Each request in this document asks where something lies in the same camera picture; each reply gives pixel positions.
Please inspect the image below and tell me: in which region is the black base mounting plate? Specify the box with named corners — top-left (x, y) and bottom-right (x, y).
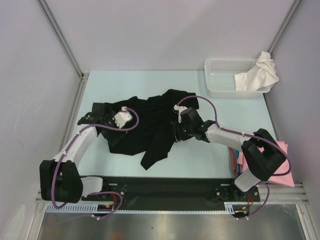
top-left (82, 176), bottom-right (257, 210)

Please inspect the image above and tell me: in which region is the white slotted cable duct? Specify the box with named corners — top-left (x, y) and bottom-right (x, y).
top-left (45, 203), bottom-right (248, 216)

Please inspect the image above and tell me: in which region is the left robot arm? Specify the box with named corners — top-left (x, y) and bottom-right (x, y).
top-left (39, 102), bottom-right (187, 209)

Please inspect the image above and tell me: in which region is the white t shirt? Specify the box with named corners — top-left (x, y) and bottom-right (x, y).
top-left (234, 51), bottom-right (279, 91)

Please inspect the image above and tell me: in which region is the aluminium frame rail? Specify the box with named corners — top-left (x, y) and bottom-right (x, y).
top-left (34, 183), bottom-right (307, 204)

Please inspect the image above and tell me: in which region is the pink folded t shirt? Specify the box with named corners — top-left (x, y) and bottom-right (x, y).
top-left (240, 141), bottom-right (295, 187)

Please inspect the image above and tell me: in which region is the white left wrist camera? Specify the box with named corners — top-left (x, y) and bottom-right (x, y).
top-left (113, 106), bottom-right (133, 129)

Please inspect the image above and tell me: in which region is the teal folded t shirt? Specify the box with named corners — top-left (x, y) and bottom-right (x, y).
top-left (232, 148), bottom-right (243, 175)

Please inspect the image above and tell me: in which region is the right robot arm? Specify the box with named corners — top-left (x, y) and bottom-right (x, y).
top-left (171, 105), bottom-right (288, 201)

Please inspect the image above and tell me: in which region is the red folded t shirt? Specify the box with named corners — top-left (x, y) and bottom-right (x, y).
top-left (228, 147), bottom-right (239, 177)

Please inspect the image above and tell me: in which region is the white plastic basket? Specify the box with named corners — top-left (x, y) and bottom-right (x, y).
top-left (204, 57), bottom-right (271, 98)

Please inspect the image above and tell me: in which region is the black t shirt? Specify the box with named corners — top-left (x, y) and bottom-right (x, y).
top-left (92, 89), bottom-right (196, 170)

